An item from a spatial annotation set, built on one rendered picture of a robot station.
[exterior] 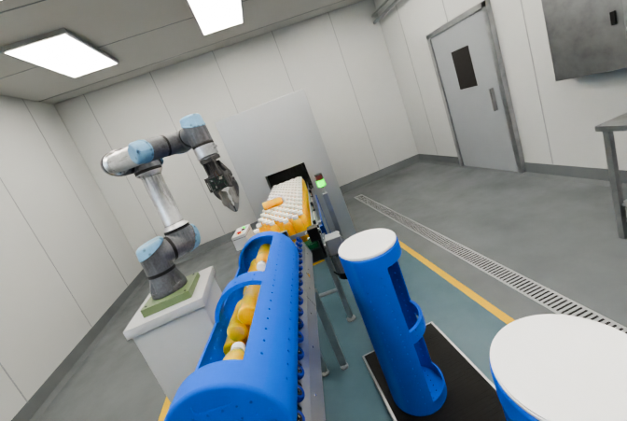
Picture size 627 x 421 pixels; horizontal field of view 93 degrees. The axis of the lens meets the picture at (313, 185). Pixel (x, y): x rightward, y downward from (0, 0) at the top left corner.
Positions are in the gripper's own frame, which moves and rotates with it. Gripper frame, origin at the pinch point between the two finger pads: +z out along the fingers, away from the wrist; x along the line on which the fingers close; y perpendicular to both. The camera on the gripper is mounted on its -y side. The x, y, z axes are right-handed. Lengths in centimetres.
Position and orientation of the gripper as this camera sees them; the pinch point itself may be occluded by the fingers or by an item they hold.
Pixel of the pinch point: (235, 207)
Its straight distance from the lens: 112.9
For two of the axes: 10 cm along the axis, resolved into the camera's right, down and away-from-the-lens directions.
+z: 4.0, 9.1, 1.5
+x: 9.2, -4.0, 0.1
